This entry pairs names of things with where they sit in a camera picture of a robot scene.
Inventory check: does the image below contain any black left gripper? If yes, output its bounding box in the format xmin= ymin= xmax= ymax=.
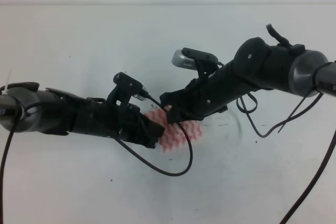
xmin=69 ymin=101 xmax=165 ymax=148

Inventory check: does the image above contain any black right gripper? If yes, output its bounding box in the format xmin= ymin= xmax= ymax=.
xmin=160 ymin=63 xmax=236 ymax=124

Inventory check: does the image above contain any pink white striped towel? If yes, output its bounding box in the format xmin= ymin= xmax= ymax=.
xmin=144 ymin=106 xmax=203 ymax=153

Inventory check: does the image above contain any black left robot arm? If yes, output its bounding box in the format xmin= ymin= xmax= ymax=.
xmin=1 ymin=72 xmax=165 ymax=148

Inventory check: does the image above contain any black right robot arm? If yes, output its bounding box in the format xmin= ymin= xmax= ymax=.
xmin=160 ymin=25 xmax=335 ymax=123

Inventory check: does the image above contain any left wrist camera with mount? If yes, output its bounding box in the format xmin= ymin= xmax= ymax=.
xmin=113 ymin=72 xmax=149 ymax=101

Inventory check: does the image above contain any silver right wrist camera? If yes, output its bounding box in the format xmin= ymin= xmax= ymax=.
xmin=171 ymin=48 xmax=223 ymax=76

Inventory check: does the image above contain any black left camera cable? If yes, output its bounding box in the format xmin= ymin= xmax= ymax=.
xmin=0 ymin=95 xmax=194 ymax=224

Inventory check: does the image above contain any black camera cable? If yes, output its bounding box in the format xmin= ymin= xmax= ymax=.
xmin=216 ymin=61 xmax=336 ymax=224
xmin=0 ymin=95 xmax=194 ymax=224

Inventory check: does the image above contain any black right camera cable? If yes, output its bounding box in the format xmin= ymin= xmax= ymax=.
xmin=216 ymin=61 xmax=336 ymax=224

